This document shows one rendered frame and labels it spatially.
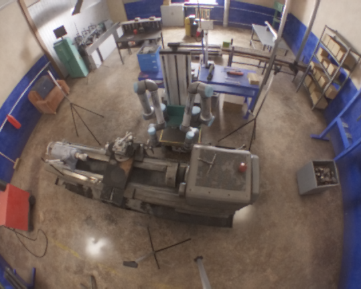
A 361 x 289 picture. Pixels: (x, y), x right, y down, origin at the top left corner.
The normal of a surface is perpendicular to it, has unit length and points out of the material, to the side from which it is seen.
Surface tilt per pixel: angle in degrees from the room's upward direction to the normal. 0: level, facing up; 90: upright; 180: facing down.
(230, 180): 0
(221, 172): 0
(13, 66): 90
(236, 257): 0
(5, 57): 90
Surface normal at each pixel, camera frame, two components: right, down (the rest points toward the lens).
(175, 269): -0.06, -0.49
